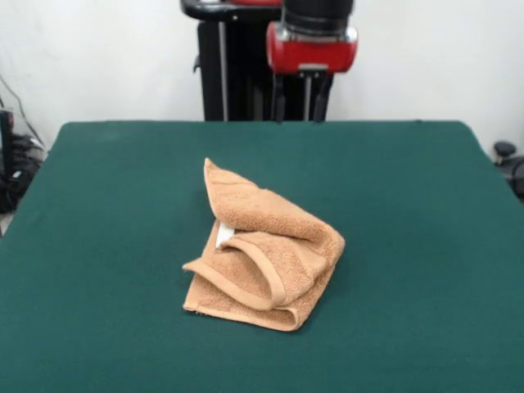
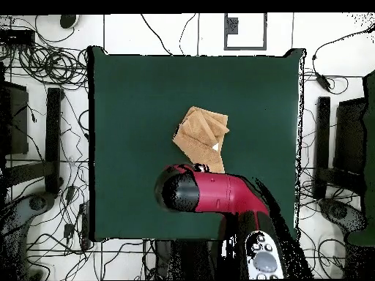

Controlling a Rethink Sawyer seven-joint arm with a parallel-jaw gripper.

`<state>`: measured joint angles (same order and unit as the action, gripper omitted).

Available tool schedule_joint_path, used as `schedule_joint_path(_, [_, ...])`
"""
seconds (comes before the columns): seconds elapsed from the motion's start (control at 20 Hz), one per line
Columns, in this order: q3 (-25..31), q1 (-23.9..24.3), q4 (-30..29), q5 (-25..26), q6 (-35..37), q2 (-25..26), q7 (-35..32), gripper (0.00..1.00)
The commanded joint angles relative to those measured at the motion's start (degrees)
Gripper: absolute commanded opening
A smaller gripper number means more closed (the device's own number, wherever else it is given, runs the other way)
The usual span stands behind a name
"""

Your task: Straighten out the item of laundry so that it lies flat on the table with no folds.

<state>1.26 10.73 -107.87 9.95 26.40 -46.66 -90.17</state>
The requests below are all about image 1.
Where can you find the grey black office chair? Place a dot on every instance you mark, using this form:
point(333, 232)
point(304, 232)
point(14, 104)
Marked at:
point(504, 149)

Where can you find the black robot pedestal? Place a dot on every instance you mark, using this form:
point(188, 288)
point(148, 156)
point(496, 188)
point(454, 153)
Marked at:
point(245, 82)

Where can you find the dark green table cloth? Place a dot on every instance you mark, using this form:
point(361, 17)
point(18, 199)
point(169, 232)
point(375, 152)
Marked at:
point(102, 204)

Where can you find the tan terry towel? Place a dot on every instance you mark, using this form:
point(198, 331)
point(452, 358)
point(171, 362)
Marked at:
point(266, 262)

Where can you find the black equipment box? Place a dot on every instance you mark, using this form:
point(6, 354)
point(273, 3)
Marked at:
point(8, 143)

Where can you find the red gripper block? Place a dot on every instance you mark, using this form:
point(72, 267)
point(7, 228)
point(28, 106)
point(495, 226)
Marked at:
point(311, 53)

